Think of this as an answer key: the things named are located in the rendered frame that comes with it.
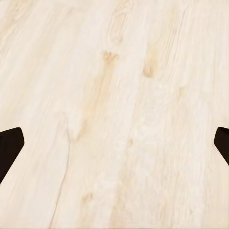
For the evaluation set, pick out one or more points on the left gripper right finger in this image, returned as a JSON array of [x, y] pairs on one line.
[[221, 141]]

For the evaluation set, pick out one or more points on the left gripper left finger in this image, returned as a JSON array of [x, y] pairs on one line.
[[11, 143]]

